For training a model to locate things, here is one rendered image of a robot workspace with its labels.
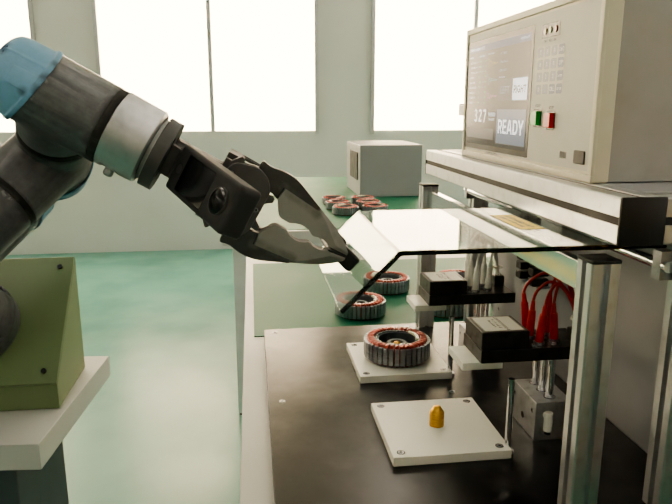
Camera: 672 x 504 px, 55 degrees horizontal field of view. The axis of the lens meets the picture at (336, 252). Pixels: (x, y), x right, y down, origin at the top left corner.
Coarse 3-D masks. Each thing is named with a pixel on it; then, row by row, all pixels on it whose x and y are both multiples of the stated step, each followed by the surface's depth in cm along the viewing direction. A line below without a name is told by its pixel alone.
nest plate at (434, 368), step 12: (348, 348) 113; (360, 348) 113; (432, 348) 113; (360, 360) 107; (432, 360) 107; (360, 372) 103; (372, 372) 103; (384, 372) 103; (396, 372) 103; (408, 372) 103; (420, 372) 103; (432, 372) 103; (444, 372) 103
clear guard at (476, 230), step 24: (360, 216) 80; (384, 216) 79; (408, 216) 79; (432, 216) 79; (456, 216) 79; (480, 216) 79; (528, 216) 79; (360, 240) 72; (384, 240) 66; (408, 240) 65; (432, 240) 65; (456, 240) 65; (480, 240) 65; (504, 240) 65; (528, 240) 65; (552, 240) 65; (576, 240) 65; (600, 240) 65; (336, 264) 73; (360, 264) 66; (384, 264) 60; (336, 288) 66; (360, 288) 61
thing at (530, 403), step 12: (516, 384) 89; (528, 384) 88; (516, 396) 89; (528, 396) 85; (540, 396) 85; (564, 396) 85; (516, 408) 89; (528, 408) 85; (540, 408) 83; (552, 408) 83; (564, 408) 83; (528, 420) 85; (540, 420) 83; (528, 432) 85; (540, 432) 84; (552, 432) 84
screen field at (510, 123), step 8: (504, 112) 93; (512, 112) 90; (520, 112) 87; (496, 120) 96; (504, 120) 93; (512, 120) 90; (520, 120) 87; (496, 128) 96; (504, 128) 93; (512, 128) 90; (520, 128) 87; (496, 136) 96; (504, 136) 93; (512, 136) 90; (520, 136) 87; (504, 144) 93; (512, 144) 90; (520, 144) 87
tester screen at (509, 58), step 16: (480, 48) 101; (496, 48) 95; (512, 48) 89; (528, 48) 84; (480, 64) 102; (496, 64) 95; (512, 64) 89; (528, 64) 84; (480, 80) 102; (496, 80) 95; (528, 80) 84; (480, 96) 102; (496, 96) 95; (496, 112) 96; (496, 144) 96
